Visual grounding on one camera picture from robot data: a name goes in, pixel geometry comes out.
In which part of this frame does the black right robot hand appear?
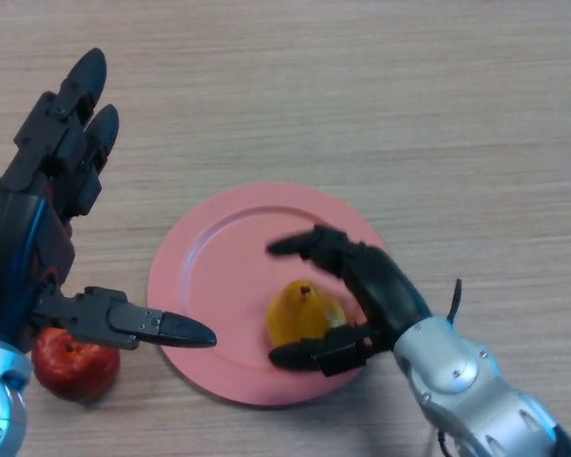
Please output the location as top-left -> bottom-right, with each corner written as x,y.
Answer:
265,224 -> 434,378

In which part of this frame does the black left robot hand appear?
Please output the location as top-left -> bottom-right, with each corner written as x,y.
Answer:
0,47 -> 219,354

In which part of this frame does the yellow pear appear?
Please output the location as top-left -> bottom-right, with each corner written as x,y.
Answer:
265,279 -> 348,351

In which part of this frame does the pink round plate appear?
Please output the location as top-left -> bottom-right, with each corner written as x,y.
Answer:
146,182 -> 397,409

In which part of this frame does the red apple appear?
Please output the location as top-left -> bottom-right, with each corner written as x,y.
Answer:
31,327 -> 122,404

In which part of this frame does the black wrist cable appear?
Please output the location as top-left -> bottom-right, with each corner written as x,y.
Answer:
445,278 -> 463,328

